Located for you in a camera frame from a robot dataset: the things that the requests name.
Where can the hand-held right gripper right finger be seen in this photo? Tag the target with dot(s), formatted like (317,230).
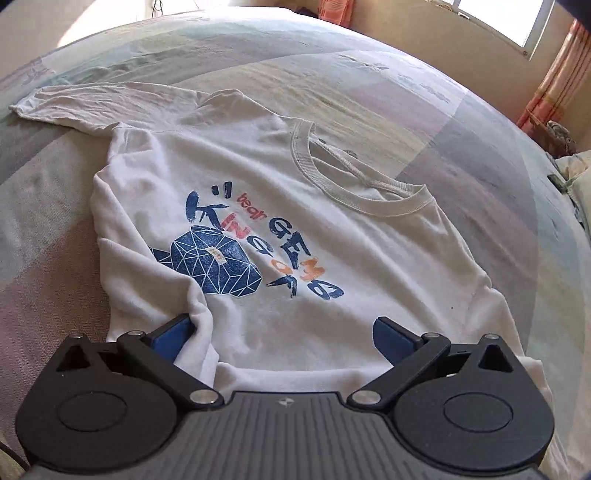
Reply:
(392,341)

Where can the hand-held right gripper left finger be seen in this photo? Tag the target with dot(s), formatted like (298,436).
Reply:
(168,339)

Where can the white long-sleeve shirt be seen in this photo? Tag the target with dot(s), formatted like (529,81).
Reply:
(323,230)

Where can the black phone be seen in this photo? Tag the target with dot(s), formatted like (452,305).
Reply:
(557,182)

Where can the large pastel printed pillow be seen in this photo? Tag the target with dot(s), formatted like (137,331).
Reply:
(579,180)

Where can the grey plush toy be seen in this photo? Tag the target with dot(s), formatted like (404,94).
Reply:
(561,136)

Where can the window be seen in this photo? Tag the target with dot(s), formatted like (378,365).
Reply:
(498,21)

